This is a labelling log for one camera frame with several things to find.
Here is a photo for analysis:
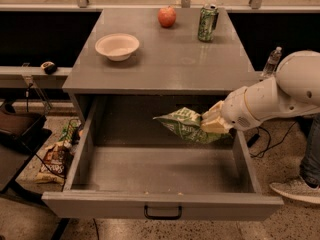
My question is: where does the green snack bag on floor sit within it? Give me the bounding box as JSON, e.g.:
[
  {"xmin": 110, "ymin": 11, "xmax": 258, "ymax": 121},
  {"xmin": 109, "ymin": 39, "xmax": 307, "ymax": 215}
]
[{"xmin": 59, "ymin": 119, "xmax": 80, "ymax": 143}]

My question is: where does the black power cable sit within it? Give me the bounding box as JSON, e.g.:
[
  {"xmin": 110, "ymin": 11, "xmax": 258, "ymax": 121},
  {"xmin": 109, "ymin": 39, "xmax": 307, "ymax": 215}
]
[{"xmin": 246, "ymin": 121, "xmax": 298, "ymax": 158}]

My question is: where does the black drawer handle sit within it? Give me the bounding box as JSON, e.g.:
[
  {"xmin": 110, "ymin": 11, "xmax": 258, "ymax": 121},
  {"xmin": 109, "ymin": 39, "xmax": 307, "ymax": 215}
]
[{"xmin": 144, "ymin": 205, "xmax": 182, "ymax": 220}]

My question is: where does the brown snack bag on floor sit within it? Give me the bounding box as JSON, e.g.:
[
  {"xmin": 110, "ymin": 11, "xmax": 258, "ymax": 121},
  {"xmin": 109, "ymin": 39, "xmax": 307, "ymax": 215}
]
[{"xmin": 35, "ymin": 141, "xmax": 72, "ymax": 185}]

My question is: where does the white sneaker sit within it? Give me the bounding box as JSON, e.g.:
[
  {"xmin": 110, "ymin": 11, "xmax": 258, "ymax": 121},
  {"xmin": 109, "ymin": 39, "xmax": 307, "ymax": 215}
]
[{"xmin": 270, "ymin": 177, "xmax": 320, "ymax": 204}]

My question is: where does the red apple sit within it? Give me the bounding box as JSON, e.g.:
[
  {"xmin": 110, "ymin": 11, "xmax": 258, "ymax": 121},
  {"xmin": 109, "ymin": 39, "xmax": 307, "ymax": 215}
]
[{"xmin": 157, "ymin": 6, "xmax": 176, "ymax": 28}]

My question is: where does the clear plastic water bottle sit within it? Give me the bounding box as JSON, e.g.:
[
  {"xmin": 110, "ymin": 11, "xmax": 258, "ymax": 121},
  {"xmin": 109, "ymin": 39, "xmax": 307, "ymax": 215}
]
[{"xmin": 261, "ymin": 46, "xmax": 282, "ymax": 78}]

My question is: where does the white paper bowl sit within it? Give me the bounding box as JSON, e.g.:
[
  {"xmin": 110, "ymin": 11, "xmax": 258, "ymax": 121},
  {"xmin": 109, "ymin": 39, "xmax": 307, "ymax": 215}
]
[{"xmin": 95, "ymin": 33, "xmax": 140, "ymax": 62}]

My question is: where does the open grey top drawer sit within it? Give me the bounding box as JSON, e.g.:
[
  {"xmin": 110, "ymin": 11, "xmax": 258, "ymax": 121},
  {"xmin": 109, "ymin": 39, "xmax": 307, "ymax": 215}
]
[{"xmin": 43, "ymin": 95, "xmax": 283, "ymax": 221}]

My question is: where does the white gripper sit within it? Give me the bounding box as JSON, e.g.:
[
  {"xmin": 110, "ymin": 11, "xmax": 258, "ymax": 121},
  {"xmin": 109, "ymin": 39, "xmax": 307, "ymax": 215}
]
[{"xmin": 201, "ymin": 87, "xmax": 261, "ymax": 134}]

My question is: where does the black chair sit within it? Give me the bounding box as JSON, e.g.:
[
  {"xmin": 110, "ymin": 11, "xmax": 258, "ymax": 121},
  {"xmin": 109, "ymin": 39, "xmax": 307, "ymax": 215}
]
[{"xmin": 0, "ymin": 103, "xmax": 51, "ymax": 192}]

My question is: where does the blue jeans leg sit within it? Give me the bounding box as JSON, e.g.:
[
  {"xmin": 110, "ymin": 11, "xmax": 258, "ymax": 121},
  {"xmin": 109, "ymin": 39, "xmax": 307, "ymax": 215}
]
[{"xmin": 300, "ymin": 114, "xmax": 320, "ymax": 188}]

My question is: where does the black yellow tape measure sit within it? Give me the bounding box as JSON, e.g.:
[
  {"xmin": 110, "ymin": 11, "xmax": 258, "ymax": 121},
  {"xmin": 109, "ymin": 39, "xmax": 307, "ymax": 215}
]
[{"xmin": 41, "ymin": 61, "xmax": 57, "ymax": 75}]

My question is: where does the grey cabinet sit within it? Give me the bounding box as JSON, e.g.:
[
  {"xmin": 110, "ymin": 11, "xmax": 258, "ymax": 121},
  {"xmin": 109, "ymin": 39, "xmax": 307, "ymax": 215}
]
[{"xmin": 63, "ymin": 8, "xmax": 259, "ymax": 118}]

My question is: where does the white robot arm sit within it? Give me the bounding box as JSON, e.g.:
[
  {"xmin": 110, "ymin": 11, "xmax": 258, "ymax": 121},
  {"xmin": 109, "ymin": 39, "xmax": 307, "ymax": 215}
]
[{"xmin": 200, "ymin": 50, "xmax": 320, "ymax": 133}]

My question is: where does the green soda can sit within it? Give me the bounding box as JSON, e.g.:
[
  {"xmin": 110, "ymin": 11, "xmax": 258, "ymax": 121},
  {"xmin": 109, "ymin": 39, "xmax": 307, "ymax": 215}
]
[{"xmin": 198, "ymin": 4, "xmax": 219, "ymax": 42}]

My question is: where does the green jalapeno chip bag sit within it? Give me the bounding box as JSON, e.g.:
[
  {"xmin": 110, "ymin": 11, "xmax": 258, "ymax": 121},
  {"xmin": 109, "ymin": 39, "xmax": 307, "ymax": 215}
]
[{"xmin": 154, "ymin": 107, "xmax": 230, "ymax": 144}]

